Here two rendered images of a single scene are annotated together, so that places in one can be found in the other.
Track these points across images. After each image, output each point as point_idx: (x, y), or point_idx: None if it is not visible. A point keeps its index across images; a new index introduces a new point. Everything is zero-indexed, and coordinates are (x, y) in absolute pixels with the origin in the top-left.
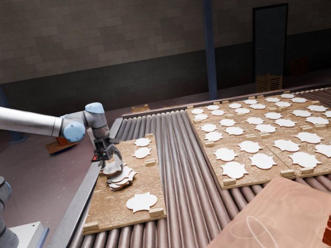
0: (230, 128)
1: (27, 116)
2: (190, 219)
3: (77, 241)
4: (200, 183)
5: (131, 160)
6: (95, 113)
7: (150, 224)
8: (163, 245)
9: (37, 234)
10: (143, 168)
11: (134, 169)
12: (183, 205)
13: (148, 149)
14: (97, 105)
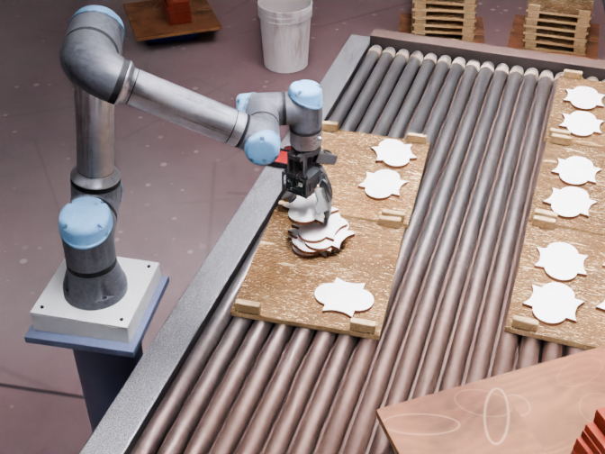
0: None
1: (197, 106)
2: (418, 358)
3: (220, 321)
4: (470, 304)
5: (353, 195)
6: (304, 107)
7: (347, 340)
8: (355, 379)
9: (153, 284)
10: (371, 224)
11: (351, 221)
12: (417, 332)
13: (401, 180)
14: (312, 94)
